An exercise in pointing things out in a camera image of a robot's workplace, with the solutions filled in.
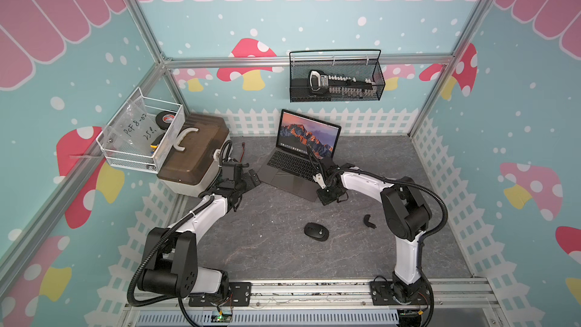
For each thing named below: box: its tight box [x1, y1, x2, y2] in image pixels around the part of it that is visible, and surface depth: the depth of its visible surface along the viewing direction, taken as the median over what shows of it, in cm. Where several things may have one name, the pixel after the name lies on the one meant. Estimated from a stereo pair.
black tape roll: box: [155, 110, 177, 131], surface depth 82 cm
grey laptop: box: [256, 109, 342, 203], surface depth 108 cm
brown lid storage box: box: [156, 112, 234, 197], surface depth 94 cm
